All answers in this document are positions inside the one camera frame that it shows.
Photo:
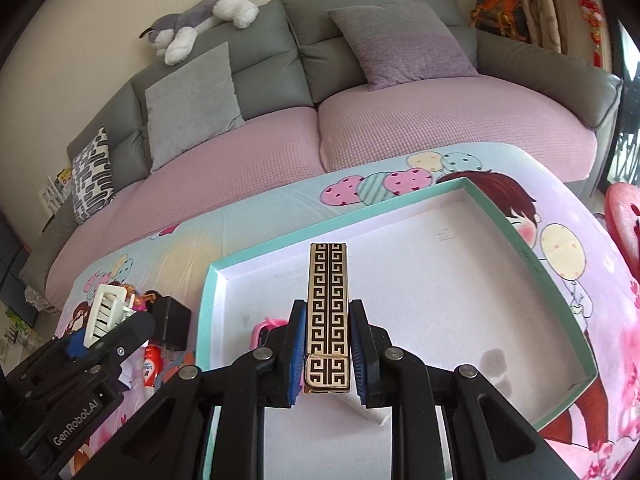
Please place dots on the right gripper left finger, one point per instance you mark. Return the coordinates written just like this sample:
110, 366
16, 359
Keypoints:
209, 424

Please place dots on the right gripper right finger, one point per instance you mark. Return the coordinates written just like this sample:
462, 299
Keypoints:
445, 423

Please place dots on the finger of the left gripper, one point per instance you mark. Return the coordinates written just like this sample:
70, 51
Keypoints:
122, 341
70, 346

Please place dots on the red small bottle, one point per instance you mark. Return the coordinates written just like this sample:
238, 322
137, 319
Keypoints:
152, 366

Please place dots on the cream hair claw clip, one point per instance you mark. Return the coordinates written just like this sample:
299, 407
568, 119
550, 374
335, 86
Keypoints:
112, 304

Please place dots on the black wall charger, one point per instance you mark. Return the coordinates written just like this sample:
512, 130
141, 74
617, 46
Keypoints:
172, 323

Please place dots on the pink smart watch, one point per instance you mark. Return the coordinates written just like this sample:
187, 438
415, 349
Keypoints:
262, 330

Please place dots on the gold black patterned lighter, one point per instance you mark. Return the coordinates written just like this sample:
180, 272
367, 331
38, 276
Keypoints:
327, 363

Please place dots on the pink brown dog figure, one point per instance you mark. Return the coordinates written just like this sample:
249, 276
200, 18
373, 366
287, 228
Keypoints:
139, 301

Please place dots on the orange blue toy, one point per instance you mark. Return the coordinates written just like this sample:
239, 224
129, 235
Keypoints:
180, 360

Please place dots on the white charger cube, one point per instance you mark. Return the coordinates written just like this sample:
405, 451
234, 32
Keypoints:
379, 416

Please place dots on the dark cabinet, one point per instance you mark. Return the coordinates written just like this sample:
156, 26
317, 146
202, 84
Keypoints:
13, 255

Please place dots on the white magazine rack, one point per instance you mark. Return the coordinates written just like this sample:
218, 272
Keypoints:
56, 191

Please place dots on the black white patterned cushion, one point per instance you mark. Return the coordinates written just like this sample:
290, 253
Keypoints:
92, 178

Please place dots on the teal cardboard box tray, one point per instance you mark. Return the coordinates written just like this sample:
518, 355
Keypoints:
442, 271

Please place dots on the cartoon couple blanket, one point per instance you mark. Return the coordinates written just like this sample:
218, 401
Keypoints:
596, 434

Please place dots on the grey centre cushion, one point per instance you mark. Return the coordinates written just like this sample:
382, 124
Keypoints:
191, 106

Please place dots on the husky plush toy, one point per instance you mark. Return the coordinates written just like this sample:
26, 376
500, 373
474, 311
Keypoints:
173, 36

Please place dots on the grey sofa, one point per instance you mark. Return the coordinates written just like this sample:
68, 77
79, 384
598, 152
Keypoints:
308, 111

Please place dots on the grey purple right cushion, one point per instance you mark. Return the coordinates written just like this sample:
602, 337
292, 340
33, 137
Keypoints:
403, 42

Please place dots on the orange bag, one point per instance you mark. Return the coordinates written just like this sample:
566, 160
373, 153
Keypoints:
502, 18

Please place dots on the red hanging decoration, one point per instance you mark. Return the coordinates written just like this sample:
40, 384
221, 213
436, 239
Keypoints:
593, 16

